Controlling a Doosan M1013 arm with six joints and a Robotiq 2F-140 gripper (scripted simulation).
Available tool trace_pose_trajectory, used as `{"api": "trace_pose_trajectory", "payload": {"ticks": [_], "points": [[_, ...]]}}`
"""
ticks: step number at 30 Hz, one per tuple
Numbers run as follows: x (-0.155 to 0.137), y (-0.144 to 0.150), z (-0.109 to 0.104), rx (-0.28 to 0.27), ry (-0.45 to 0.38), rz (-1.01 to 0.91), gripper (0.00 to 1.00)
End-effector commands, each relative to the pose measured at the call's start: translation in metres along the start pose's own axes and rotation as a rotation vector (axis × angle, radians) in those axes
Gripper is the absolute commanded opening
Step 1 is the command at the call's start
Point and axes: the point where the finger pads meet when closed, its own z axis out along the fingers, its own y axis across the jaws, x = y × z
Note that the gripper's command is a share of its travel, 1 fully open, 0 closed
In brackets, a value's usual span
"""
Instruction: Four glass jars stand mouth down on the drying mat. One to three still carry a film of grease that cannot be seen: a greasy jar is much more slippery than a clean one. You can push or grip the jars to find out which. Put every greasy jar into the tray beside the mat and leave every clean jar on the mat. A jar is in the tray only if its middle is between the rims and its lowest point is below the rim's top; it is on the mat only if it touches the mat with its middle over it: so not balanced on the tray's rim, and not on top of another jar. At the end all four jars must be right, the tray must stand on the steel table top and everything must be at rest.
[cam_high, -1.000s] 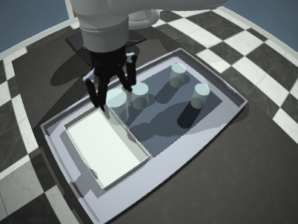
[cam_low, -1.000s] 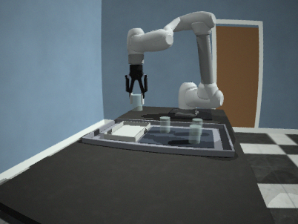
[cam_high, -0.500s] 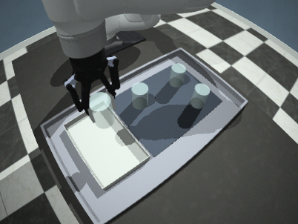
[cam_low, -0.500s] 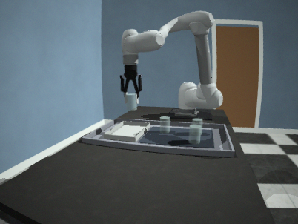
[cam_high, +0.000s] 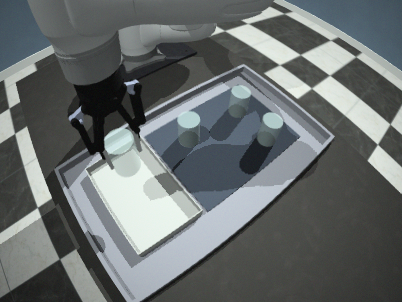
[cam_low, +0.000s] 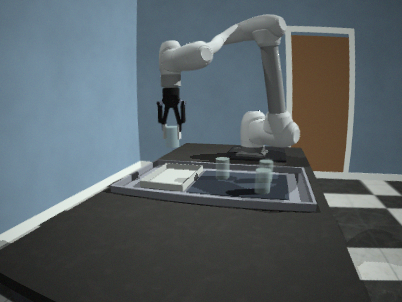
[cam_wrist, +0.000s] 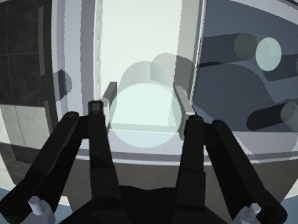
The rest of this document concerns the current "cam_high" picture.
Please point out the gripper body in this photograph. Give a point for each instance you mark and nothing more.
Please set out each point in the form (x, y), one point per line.
(94, 93)

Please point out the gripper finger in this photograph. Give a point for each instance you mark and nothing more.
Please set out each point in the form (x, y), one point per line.
(134, 90)
(76, 119)

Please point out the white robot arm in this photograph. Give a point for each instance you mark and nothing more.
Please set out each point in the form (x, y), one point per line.
(84, 36)

